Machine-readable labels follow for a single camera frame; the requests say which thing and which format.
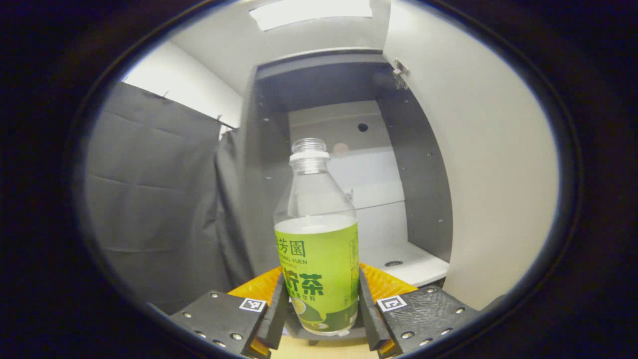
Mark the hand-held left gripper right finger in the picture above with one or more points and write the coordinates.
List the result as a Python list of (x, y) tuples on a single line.
[(371, 324)]

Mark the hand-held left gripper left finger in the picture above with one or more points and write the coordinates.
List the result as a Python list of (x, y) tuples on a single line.
[(279, 319)]

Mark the clear green label bottle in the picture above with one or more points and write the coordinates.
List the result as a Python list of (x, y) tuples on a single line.
[(316, 279)]

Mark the beige cabinet door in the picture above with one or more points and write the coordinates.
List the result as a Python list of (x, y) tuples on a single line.
[(498, 174)]

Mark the dark grey cabinet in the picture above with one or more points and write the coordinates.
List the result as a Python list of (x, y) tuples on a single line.
[(423, 189)]

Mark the black backdrop cloth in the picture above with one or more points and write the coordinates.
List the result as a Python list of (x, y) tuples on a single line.
[(154, 199)]

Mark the large ceiling light panel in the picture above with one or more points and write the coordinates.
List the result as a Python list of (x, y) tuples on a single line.
[(309, 12)]

